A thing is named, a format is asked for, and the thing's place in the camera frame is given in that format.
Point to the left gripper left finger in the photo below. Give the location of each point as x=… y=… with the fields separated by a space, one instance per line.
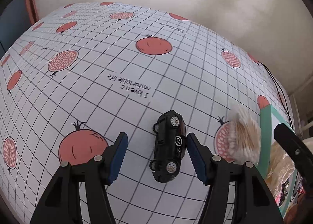
x=60 y=201

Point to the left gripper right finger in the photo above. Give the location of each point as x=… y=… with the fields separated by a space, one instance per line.
x=254 y=202

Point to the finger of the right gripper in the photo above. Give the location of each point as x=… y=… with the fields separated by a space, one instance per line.
x=296 y=150

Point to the cream lace cloth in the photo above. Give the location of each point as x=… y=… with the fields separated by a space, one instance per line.
x=279 y=170

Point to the cotton swab bundle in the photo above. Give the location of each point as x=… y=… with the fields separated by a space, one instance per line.
x=244 y=136

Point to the black toy car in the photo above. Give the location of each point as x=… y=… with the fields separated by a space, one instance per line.
x=170 y=146

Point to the black gold action figure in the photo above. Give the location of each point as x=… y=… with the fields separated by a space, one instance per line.
x=284 y=190

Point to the pink hair roller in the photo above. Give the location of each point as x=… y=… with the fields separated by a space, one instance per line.
x=298 y=190

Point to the teal white shallow box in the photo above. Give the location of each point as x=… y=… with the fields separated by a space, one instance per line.
x=269 y=119

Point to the pomegranate print bed sheet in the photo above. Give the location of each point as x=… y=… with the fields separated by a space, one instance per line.
x=94 y=70

